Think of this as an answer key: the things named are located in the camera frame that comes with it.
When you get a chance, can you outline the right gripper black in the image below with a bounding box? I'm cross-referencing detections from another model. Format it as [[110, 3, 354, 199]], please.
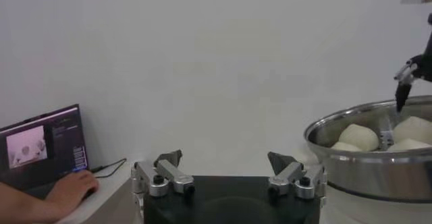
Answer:
[[394, 12, 432, 113]]

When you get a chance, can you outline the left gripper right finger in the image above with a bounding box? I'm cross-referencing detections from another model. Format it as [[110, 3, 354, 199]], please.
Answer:
[[267, 151, 327, 200]]

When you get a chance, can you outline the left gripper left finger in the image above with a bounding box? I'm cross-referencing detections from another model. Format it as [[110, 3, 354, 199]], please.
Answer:
[[130, 149, 196, 200]]

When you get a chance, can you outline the white steamed baozi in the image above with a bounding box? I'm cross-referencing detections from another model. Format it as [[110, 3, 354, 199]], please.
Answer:
[[330, 141, 364, 152], [392, 115, 432, 144], [338, 123, 380, 152], [387, 138, 432, 152]]

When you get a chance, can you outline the stainless steel steamer basket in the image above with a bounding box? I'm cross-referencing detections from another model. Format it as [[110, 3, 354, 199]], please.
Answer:
[[303, 95, 432, 202]]

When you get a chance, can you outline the person's bare hand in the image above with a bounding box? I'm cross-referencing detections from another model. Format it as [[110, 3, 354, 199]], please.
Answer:
[[45, 169, 101, 218]]

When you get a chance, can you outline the white side table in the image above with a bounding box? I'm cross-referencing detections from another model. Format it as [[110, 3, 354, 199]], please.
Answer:
[[53, 167, 142, 224]]

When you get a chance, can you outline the cream electric cooker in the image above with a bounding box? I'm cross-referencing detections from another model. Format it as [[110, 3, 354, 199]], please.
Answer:
[[319, 183, 432, 224]]

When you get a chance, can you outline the black laptop dark screen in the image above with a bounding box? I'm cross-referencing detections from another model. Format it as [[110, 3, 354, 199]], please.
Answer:
[[0, 103, 89, 194]]

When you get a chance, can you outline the black laptop cable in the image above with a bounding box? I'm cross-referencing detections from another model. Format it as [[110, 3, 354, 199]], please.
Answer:
[[90, 157, 128, 179]]

